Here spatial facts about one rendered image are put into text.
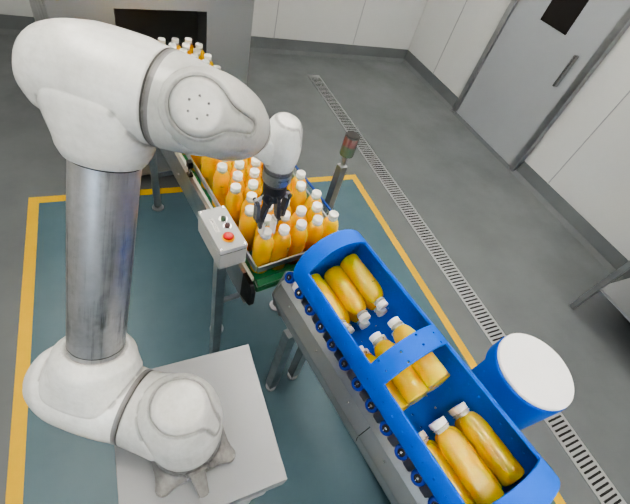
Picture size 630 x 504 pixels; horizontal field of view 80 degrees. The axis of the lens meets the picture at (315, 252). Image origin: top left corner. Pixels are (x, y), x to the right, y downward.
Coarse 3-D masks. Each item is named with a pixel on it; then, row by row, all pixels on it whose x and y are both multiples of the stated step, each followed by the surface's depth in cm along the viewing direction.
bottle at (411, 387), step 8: (376, 344) 112; (384, 344) 110; (392, 344) 111; (376, 352) 111; (400, 352) 110; (408, 368) 106; (400, 376) 105; (408, 376) 105; (416, 376) 106; (400, 384) 105; (408, 384) 104; (416, 384) 104; (424, 384) 105; (400, 392) 106; (408, 392) 104; (416, 392) 103; (424, 392) 103; (408, 400) 104
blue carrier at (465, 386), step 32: (320, 256) 120; (384, 288) 134; (320, 320) 125; (384, 320) 134; (416, 320) 125; (352, 352) 111; (384, 352) 104; (416, 352) 102; (448, 352) 116; (384, 384) 103; (448, 384) 119; (480, 384) 103; (384, 416) 106; (416, 416) 119; (448, 416) 118; (416, 448) 97; (512, 448) 106; (448, 480) 91; (544, 480) 87
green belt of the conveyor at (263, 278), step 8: (200, 184) 172; (248, 264) 149; (288, 264) 154; (264, 272) 148; (272, 272) 149; (280, 272) 150; (256, 280) 146; (264, 280) 146; (272, 280) 148; (256, 288) 149; (264, 288) 147
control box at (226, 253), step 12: (204, 216) 133; (216, 216) 134; (228, 216) 136; (204, 228) 133; (228, 228) 132; (204, 240) 137; (216, 240) 127; (228, 240) 128; (240, 240) 130; (216, 252) 129; (228, 252) 127; (240, 252) 131; (216, 264) 133; (228, 264) 132
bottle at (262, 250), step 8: (256, 240) 135; (264, 240) 133; (272, 240) 136; (256, 248) 136; (264, 248) 135; (272, 248) 137; (256, 256) 138; (264, 256) 138; (256, 264) 142; (264, 264) 142; (256, 272) 145
